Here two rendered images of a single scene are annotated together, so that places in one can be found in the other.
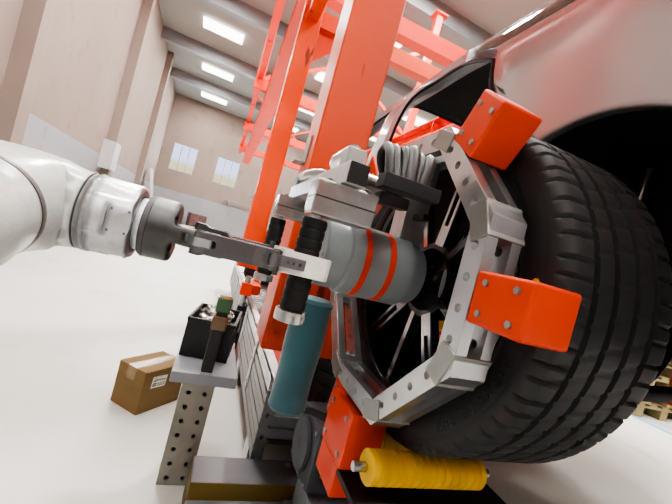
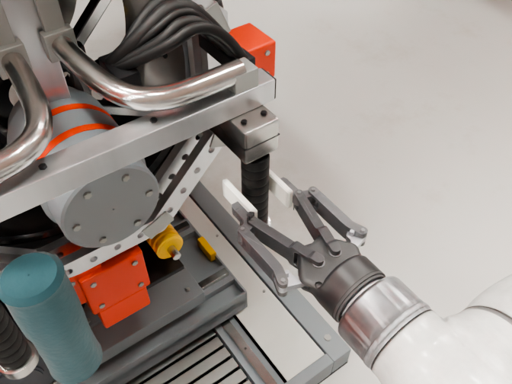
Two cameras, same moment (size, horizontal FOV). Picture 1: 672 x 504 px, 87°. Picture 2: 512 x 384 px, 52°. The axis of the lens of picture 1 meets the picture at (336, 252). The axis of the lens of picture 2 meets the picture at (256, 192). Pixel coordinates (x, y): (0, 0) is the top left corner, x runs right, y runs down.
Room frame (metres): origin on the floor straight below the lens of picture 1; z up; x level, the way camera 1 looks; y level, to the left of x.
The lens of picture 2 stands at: (0.63, 0.49, 1.33)
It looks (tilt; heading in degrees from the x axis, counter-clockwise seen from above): 47 degrees down; 253
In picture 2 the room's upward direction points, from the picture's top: straight up
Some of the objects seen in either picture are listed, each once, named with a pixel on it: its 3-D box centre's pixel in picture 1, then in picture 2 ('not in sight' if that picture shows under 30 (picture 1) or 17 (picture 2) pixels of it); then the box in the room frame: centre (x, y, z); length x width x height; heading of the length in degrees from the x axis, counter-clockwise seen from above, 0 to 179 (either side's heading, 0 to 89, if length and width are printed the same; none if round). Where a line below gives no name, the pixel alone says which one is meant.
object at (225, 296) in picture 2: not in sight; (130, 299); (0.73, -0.31, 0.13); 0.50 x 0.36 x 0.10; 19
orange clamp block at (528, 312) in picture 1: (519, 308); (241, 58); (0.43, -0.24, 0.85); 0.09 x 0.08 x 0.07; 19
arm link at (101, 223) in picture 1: (117, 218); (382, 319); (0.42, 0.26, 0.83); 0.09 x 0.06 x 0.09; 19
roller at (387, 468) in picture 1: (424, 469); (142, 209); (0.65, -0.26, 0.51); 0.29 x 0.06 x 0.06; 109
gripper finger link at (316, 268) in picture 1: (303, 265); (274, 184); (0.46, 0.04, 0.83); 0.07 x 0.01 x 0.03; 109
